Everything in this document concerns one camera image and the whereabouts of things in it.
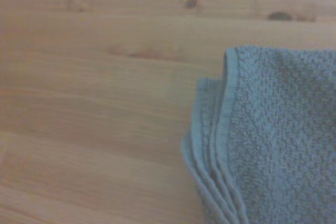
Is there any blue terry cloth towel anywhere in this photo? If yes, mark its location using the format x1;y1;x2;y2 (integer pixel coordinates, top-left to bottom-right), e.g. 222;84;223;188
180;46;336;224

